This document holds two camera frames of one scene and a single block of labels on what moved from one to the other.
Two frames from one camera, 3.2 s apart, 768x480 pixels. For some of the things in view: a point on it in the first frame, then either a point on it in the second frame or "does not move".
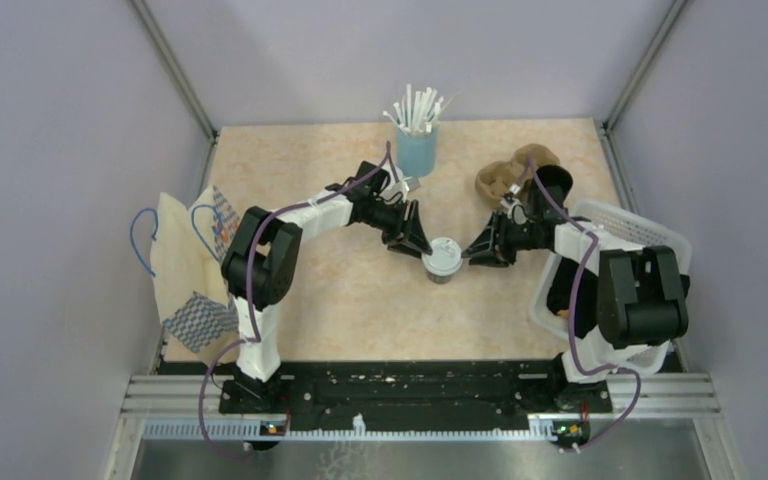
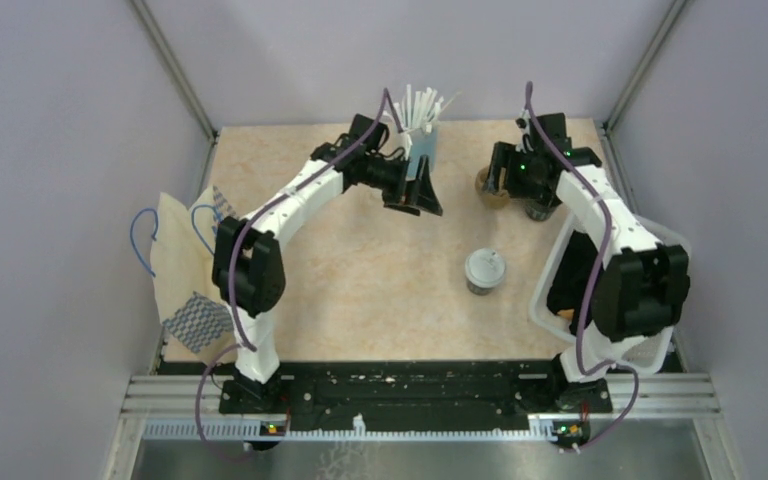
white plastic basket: [623, 230] does not move
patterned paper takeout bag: [192, 298] does not move
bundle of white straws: [417, 113] does not move
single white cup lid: [446, 258] -> [484, 268]
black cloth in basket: [560, 293] does not move
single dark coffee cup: [440, 279] -> [482, 291]
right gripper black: [495, 234] -> [505, 156]
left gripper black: [415, 237] -> [425, 195]
